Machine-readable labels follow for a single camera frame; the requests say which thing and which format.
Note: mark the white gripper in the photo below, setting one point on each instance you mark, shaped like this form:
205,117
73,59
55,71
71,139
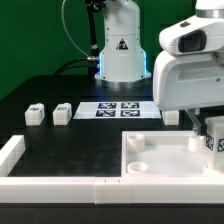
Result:
189,72

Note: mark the white square tabletop part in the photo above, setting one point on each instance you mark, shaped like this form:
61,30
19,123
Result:
165,153

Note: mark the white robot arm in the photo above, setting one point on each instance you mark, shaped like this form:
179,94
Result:
122,62

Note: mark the white sheet with markers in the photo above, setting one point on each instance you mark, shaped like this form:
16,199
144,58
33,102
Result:
117,110

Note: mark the white U-shaped obstacle fence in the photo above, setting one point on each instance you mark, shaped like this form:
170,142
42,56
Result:
102,190

